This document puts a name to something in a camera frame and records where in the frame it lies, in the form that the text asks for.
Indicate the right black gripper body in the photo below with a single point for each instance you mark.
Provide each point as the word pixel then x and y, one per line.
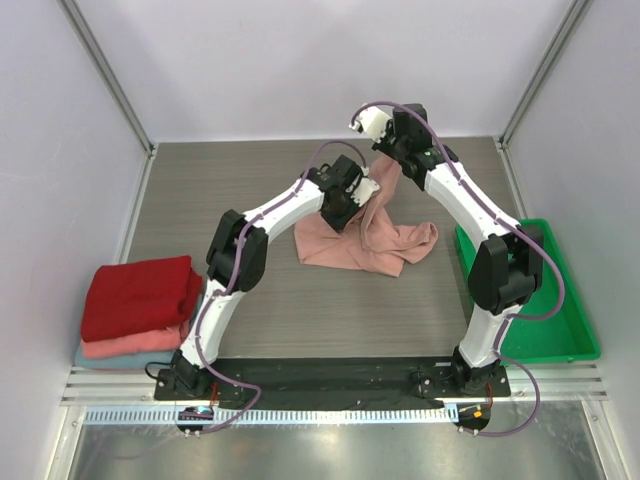
pixel 407 163

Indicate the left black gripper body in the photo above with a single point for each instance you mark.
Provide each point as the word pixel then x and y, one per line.
pixel 344 210

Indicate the pink t shirt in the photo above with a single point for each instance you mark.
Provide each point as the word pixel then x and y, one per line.
pixel 370 242

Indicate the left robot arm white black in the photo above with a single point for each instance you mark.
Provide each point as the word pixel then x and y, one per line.
pixel 237 256

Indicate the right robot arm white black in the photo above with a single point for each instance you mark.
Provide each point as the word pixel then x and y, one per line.
pixel 508 265

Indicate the salmon folded t shirt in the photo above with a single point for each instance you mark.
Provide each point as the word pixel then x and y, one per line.
pixel 165 339

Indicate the red folded t shirt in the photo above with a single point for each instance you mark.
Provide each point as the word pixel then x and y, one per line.
pixel 139 297

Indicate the blue folded t shirt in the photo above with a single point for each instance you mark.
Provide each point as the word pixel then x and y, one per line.
pixel 134 361

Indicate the green plastic tray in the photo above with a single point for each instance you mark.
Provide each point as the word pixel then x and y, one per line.
pixel 566 337

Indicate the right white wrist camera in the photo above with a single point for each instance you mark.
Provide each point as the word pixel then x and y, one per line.
pixel 371 122

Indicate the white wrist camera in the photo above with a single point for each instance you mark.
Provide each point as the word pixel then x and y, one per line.
pixel 371 122
pixel 362 190

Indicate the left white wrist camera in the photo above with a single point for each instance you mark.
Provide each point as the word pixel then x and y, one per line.
pixel 362 190

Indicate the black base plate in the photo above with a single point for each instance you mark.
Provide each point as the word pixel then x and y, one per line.
pixel 426 377

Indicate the white slotted cable duct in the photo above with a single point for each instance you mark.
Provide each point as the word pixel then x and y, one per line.
pixel 179 415

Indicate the aluminium frame rail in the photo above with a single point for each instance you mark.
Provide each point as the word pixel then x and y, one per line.
pixel 548 382

